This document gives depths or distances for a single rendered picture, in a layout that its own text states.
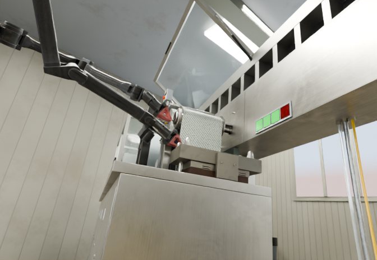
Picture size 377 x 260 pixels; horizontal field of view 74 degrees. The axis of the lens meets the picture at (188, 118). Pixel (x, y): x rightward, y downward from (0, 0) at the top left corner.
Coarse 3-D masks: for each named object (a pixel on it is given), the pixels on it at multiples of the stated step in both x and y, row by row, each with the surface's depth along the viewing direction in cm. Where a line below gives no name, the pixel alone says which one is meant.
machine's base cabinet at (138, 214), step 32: (128, 192) 86; (160, 192) 90; (192, 192) 94; (224, 192) 98; (96, 224) 241; (128, 224) 83; (160, 224) 86; (192, 224) 90; (224, 224) 94; (256, 224) 98; (96, 256) 105; (128, 256) 80; (160, 256) 83; (192, 256) 86; (224, 256) 90; (256, 256) 94
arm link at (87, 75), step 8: (72, 72) 94; (80, 72) 96; (80, 80) 96; (88, 80) 100; (96, 80) 103; (88, 88) 102; (96, 88) 103; (104, 88) 105; (104, 96) 106; (112, 96) 108; (120, 96) 109; (120, 104) 111; (128, 104) 112; (136, 104) 118; (128, 112) 114; (136, 112) 115; (144, 112) 117; (144, 120) 118
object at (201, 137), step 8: (184, 128) 130; (192, 128) 132; (200, 128) 133; (184, 136) 129; (192, 136) 130; (200, 136) 132; (208, 136) 133; (216, 136) 135; (192, 144) 129; (200, 144) 130; (208, 144) 132; (216, 144) 133
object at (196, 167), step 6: (186, 162) 111; (192, 162) 106; (198, 162) 106; (204, 162) 107; (186, 168) 109; (192, 168) 105; (198, 168) 106; (204, 168) 107; (210, 168) 107; (198, 174) 105; (204, 174) 106; (210, 174) 107; (240, 174) 111; (246, 174) 112; (240, 180) 110; (246, 180) 112
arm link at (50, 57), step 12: (36, 0) 84; (48, 0) 86; (36, 12) 85; (48, 12) 87; (36, 24) 88; (48, 24) 88; (48, 36) 89; (48, 48) 90; (48, 60) 91; (48, 72) 92; (60, 72) 94
